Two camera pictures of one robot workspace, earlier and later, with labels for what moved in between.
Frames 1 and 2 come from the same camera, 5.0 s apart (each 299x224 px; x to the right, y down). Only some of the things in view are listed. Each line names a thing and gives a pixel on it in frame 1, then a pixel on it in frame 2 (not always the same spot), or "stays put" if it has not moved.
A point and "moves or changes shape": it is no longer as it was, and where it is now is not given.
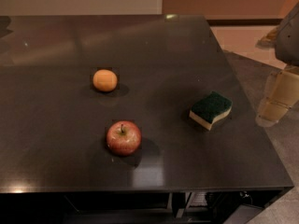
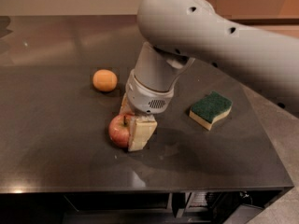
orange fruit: [105, 80] stays put
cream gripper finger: [282, 92] → [147, 101]
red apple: [123, 138] moves or changes shape
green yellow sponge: [210, 108] stays put
